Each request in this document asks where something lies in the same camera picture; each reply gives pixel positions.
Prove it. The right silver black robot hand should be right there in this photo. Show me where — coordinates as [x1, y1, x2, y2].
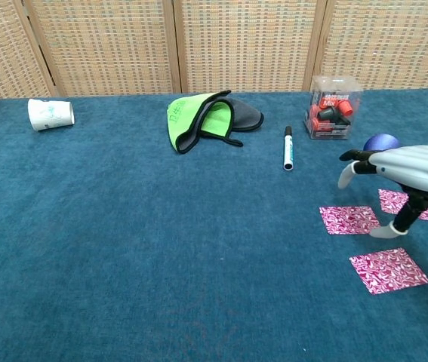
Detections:
[337, 145, 428, 239]

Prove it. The pink patterned card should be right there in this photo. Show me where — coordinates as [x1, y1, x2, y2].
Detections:
[319, 206, 381, 235]
[349, 247, 428, 296]
[378, 189, 428, 223]

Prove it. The blue ball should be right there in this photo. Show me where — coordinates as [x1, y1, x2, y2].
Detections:
[363, 133, 402, 152]

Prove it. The clear box of red-black parts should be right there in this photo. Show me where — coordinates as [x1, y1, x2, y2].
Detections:
[303, 75, 364, 141]

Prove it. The white marker with black cap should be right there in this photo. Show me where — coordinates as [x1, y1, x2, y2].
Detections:
[282, 125, 296, 171]

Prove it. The woven rattan folding screen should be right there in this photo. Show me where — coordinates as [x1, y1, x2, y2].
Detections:
[0, 0, 428, 102]

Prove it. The green and grey cloth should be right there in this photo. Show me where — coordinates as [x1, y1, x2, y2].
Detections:
[166, 89, 265, 155]

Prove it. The white paper cup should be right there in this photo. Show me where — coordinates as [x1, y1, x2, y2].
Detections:
[27, 98, 75, 132]

